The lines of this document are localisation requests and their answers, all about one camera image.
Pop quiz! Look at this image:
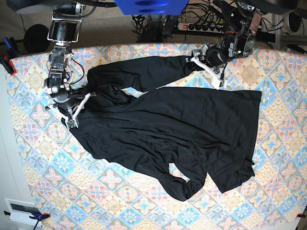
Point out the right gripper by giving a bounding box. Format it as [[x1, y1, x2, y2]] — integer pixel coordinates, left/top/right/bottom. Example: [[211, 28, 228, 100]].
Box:
[[47, 87, 96, 123]]

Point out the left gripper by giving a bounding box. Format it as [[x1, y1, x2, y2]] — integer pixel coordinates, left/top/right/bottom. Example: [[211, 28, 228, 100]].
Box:
[[186, 43, 227, 80]]

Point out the black t-shirt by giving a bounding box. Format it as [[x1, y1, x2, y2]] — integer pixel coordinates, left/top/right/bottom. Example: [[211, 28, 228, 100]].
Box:
[[71, 56, 262, 201]]

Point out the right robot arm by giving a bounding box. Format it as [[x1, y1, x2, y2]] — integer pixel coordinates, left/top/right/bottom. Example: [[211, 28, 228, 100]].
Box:
[[7, 0, 99, 129]]

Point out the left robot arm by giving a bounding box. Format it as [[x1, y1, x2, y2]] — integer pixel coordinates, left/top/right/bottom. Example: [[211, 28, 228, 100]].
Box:
[[186, 0, 307, 90]]

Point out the white power strip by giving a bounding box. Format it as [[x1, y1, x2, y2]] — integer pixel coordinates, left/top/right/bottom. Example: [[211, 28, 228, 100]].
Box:
[[177, 23, 222, 33]]

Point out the black round stool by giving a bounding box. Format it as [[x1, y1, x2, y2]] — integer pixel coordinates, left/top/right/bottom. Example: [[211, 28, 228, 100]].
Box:
[[24, 24, 50, 54]]

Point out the upper left table clamp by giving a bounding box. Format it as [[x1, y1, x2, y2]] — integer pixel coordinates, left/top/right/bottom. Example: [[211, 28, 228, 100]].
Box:
[[0, 37, 17, 76]]

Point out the table clamp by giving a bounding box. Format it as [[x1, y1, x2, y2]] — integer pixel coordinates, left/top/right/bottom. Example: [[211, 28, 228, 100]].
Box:
[[4, 211, 50, 230], [0, 37, 17, 76], [296, 213, 306, 219]]

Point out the patterned tablecloth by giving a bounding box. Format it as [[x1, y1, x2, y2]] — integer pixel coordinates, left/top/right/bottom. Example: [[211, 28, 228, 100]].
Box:
[[0, 49, 307, 230]]

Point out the lower left table clamp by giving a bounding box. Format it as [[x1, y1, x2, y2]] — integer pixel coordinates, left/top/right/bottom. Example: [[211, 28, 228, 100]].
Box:
[[4, 211, 50, 230]]

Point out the lower right table clamp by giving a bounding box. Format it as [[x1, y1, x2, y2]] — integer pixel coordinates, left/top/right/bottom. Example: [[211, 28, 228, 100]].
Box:
[[296, 213, 306, 219]]

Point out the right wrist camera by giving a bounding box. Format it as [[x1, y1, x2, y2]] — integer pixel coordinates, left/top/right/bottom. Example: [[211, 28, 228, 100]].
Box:
[[65, 119, 79, 130]]

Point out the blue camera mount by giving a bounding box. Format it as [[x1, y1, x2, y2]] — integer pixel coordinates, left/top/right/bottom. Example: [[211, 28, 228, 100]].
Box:
[[114, 0, 188, 15]]

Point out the white wall outlet box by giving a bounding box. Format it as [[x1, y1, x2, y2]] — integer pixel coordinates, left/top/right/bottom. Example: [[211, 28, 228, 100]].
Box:
[[4, 198, 40, 227]]

